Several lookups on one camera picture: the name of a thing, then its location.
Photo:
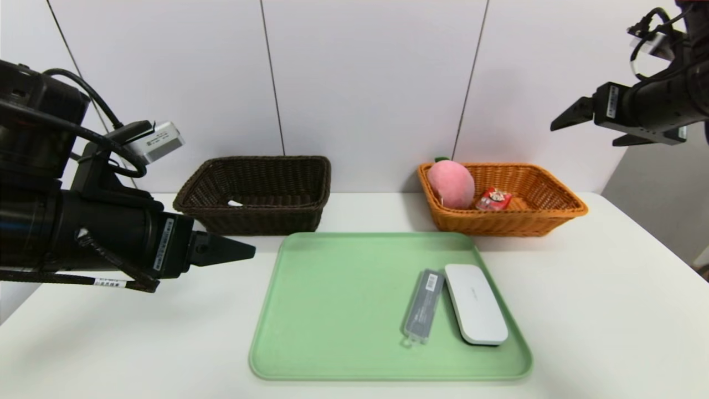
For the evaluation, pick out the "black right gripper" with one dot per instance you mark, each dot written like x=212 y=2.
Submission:
x=611 y=107

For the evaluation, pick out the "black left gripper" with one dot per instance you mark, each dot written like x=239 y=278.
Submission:
x=173 y=245

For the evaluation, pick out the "white marker pen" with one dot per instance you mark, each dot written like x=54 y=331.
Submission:
x=235 y=203

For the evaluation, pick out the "red snack packet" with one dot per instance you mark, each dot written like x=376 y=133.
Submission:
x=493 y=199

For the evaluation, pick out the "pink plush peach toy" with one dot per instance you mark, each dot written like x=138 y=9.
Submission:
x=451 y=185

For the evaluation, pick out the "clear grey plastic case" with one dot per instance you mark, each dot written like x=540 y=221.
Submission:
x=422 y=310

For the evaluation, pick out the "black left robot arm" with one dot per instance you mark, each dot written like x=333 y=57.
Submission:
x=33 y=210

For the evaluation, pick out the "dark brown wicker basket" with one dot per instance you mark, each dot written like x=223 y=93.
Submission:
x=266 y=216

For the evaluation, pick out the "orange wicker basket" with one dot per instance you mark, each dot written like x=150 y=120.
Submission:
x=554 y=213

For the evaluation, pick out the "light green plastic tray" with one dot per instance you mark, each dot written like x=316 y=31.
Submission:
x=332 y=321

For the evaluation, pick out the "white whiteboard eraser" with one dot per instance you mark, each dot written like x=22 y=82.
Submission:
x=476 y=305

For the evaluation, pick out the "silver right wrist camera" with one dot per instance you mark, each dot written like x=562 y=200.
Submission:
x=656 y=44

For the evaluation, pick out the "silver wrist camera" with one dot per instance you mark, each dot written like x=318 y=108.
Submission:
x=656 y=44
x=158 y=141

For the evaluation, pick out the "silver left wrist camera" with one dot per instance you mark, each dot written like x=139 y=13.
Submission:
x=158 y=141

